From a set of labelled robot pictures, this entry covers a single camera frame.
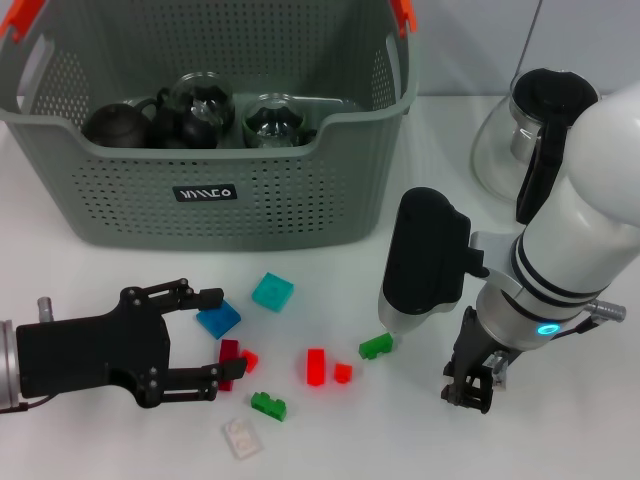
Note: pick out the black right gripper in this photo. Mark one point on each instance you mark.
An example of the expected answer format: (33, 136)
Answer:
(475, 350)

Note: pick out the grey-green perforated storage bin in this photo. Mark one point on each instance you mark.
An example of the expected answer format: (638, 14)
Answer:
(250, 210)

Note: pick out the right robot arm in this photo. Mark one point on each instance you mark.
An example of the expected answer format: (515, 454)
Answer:
(575, 225)

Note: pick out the green toy block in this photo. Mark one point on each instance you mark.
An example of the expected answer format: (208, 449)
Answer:
(375, 347)
(270, 406)

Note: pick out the blue square toy block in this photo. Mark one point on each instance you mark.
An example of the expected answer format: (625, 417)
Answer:
(222, 322)

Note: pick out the dark clay teapot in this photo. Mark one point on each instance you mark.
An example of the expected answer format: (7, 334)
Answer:
(115, 127)

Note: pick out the white toy block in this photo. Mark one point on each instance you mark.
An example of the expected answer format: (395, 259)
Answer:
(242, 437)

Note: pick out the teal square toy block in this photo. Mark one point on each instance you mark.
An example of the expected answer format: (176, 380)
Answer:
(272, 292)

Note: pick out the dark red long toy block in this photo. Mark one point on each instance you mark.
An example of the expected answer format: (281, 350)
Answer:
(229, 350)

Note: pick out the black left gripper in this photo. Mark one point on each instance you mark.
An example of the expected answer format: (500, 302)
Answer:
(90, 350)

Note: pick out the small red toy block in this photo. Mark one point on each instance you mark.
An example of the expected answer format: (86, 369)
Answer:
(343, 373)
(250, 361)

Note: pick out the bright red long toy block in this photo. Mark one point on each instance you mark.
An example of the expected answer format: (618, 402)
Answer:
(315, 367)

